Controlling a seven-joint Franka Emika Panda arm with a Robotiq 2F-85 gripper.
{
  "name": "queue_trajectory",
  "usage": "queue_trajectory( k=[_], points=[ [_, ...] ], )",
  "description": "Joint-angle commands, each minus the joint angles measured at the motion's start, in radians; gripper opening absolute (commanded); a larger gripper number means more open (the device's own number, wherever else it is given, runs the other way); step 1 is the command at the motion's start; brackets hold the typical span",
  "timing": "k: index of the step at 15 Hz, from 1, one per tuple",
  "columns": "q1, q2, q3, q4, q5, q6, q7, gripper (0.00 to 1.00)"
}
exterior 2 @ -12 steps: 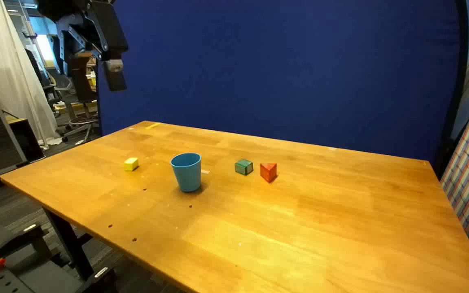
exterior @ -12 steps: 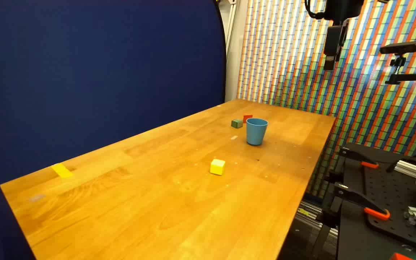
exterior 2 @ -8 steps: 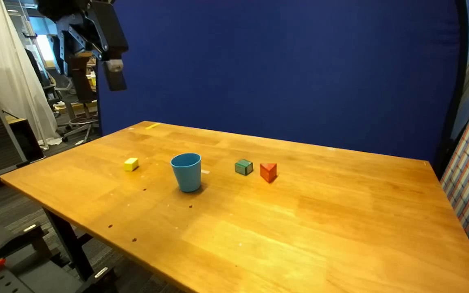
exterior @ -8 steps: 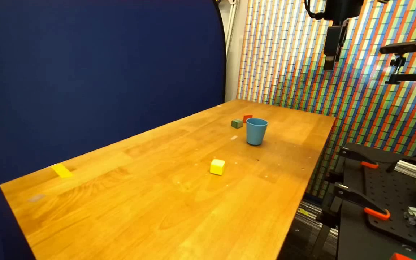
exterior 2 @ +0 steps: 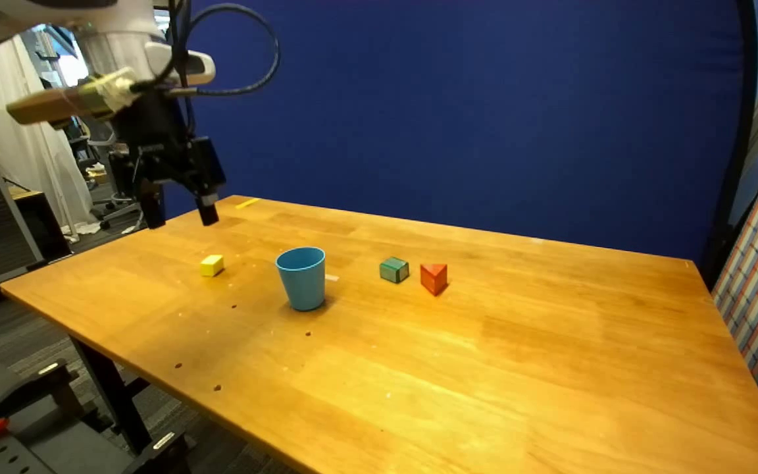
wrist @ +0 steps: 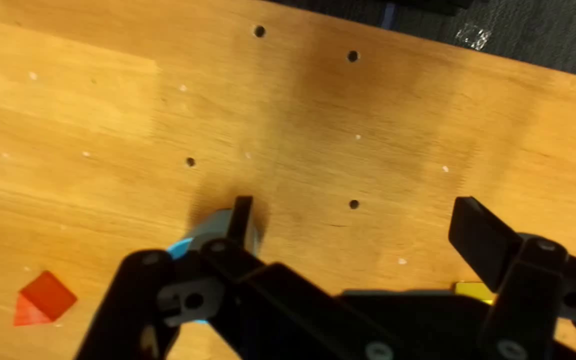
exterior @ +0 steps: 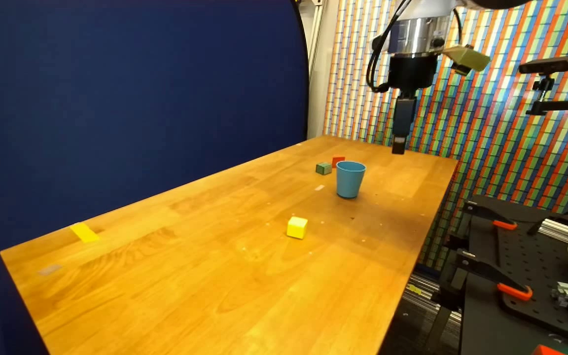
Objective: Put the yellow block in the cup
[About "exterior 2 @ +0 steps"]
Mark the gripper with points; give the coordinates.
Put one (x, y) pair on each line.
(155, 131)

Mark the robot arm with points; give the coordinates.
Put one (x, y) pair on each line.
(116, 39)

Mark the yellow block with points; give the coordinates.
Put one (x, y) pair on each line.
(212, 266)

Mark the blue cup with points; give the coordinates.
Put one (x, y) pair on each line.
(302, 280)

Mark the green block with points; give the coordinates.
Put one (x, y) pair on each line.
(393, 270)

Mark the red triangular block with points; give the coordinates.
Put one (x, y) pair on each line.
(433, 278)

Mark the office chair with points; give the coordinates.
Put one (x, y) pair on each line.
(119, 191)

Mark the yellow tape strip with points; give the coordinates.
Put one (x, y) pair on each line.
(247, 203)

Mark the black box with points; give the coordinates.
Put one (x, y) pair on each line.
(40, 224)

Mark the white curtain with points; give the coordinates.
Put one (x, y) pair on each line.
(17, 145)

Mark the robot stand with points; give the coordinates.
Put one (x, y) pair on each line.
(43, 428)

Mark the blue backdrop screen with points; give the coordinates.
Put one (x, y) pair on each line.
(484, 112)

